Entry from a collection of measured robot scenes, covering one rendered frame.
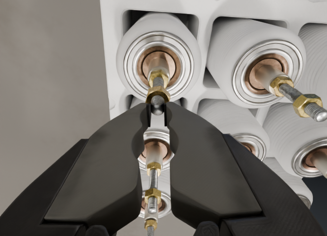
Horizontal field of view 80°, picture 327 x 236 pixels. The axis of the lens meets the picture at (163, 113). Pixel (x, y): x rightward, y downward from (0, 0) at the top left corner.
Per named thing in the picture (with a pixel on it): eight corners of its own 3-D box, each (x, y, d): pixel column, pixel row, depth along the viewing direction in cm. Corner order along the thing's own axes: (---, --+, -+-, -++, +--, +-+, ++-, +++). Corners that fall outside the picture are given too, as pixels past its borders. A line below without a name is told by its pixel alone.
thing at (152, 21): (180, 65, 40) (192, 111, 24) (132, 60, 39) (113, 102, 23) (190, 13, 35) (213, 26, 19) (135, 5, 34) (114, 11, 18)
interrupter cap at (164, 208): (178, 190, 32) (178, 194, 31) (169, 217, 36) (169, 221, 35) (132, 185, 31) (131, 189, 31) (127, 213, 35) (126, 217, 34)
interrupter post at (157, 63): (168, 79, 22) (169, 91, 19) (146, 76, 22) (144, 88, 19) (171, 57, 21) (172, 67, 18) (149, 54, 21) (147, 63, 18)
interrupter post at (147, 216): (159, 198, 33) (159, 218, 30) (157, 207, 34) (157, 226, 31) (145, 197, 33) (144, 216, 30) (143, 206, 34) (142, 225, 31)
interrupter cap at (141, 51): (186, 101, 24) (187, 104, 23) (122, 94, 23) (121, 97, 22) (200, 35, 20) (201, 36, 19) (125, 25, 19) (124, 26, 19)
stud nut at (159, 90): (140, 95, 15) (139, 100, 14) (156, 80, 15) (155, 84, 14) (159, 111, 16) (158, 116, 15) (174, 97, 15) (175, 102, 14)
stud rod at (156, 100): (152, 73, 20) (146, 110, 13) (158, 66, 19) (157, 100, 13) (158, 80, 20) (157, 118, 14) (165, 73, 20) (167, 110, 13)
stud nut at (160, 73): (144, 78, 18) (144, 81, 18) (157, 65, 18) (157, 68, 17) (159, 91, 19) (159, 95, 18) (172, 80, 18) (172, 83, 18)
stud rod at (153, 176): (152, 162, 26) (150, 216, 20) (149, 157, 26) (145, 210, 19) (159, 159, 26) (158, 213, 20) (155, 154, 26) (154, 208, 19)
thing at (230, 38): (195, 67, 40) (218, 114, 24) (197, 15, 35) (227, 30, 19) (243, 65, 40) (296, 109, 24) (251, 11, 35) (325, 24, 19)
